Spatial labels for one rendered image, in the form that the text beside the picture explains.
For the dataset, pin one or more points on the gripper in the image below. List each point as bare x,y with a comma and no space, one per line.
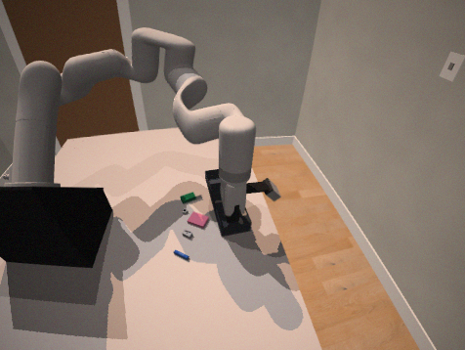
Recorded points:
233,197

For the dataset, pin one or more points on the green and white eraser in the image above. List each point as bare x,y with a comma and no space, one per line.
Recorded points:
191,196

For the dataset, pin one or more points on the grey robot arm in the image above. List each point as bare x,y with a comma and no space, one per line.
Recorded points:
41,88

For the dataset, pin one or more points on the flat red rectangular block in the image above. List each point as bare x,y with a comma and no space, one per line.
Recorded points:
198,220

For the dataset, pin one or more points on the dark grey rack of bins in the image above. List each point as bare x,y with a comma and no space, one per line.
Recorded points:
214,183

